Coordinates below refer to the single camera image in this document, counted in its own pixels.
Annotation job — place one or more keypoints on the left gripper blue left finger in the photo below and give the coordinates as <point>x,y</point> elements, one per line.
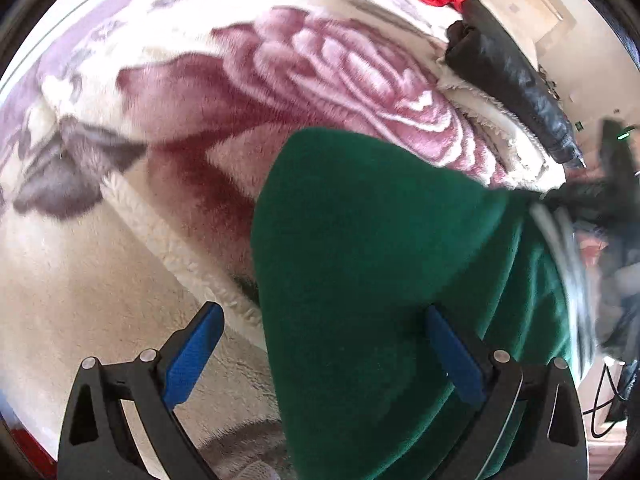
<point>96,441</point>

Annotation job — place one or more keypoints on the folded black garment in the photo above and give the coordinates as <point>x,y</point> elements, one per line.
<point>481,52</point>

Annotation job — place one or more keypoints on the green and cream varsity jacket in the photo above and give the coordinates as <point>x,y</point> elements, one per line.
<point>353,239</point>

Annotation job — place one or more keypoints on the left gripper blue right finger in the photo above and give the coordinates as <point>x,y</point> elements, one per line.
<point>550,442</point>

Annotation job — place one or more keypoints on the floral purple bed blanket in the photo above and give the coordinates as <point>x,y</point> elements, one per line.
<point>133,151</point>

